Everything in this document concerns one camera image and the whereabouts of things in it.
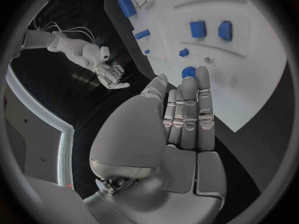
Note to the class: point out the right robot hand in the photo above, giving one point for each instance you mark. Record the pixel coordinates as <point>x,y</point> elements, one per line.
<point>109,73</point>

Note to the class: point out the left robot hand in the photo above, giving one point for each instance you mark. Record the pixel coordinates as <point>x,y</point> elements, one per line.
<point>130,134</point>

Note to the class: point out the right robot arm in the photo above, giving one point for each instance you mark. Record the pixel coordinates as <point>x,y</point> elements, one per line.
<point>70,46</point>

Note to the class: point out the white task board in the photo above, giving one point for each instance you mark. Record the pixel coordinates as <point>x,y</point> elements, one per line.
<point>233,69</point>

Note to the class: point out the small blue peg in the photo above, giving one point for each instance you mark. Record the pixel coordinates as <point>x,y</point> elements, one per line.
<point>147,51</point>

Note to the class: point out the short blue cylinder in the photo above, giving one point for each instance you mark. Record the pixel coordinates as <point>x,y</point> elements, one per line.
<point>142,34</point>

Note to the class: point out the large blue cylinder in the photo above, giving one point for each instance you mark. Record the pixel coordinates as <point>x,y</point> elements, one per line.
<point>127,7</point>

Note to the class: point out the small blue plug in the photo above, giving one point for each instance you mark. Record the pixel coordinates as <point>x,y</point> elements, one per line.
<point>183,52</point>

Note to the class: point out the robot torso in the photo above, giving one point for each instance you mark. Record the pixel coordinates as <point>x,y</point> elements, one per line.
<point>35,134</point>

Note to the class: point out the blue block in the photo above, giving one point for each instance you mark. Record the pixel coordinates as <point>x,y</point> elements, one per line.
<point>225,31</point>
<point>198,29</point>

